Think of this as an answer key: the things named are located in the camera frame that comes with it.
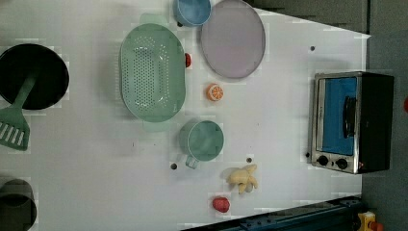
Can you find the pink strawberry toy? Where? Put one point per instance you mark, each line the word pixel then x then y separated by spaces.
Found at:
pixel 221 204

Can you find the peeled banana toy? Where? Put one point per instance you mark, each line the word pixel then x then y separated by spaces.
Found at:
pixel 242 177

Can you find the green slotted spatula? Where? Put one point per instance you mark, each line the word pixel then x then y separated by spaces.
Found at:
pixel 15 131

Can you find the large grey round plate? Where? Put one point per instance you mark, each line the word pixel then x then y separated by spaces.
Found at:
pixel 233 40

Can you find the black frying pan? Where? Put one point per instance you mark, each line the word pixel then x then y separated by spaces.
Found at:
pixel 44 65

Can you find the green plastic colander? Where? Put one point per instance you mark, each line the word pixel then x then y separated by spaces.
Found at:
pixel 152 72

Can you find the red ketchup bottle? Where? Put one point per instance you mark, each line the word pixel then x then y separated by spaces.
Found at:
pixel 405 106

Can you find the blue plastic cup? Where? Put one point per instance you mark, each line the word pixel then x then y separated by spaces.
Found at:
pixel 192 13

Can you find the small red strawberry toy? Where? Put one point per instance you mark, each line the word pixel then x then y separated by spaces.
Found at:
pixel 187 60

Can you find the yellow red emergency button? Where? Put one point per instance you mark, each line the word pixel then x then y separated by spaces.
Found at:
pixel 369 223

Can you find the orange slice toy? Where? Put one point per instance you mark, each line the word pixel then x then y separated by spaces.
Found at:
pixel 214 92

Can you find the green plastic mug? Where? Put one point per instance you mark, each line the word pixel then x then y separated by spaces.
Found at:
pixel 201 141

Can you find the silver black toaster oven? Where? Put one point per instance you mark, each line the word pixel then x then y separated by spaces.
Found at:
pixel 352 121

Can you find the blue metal frame rail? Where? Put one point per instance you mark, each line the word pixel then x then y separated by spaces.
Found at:
pixel 333 215

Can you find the dark grey cup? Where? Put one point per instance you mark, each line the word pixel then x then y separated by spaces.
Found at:
pixel 18 209

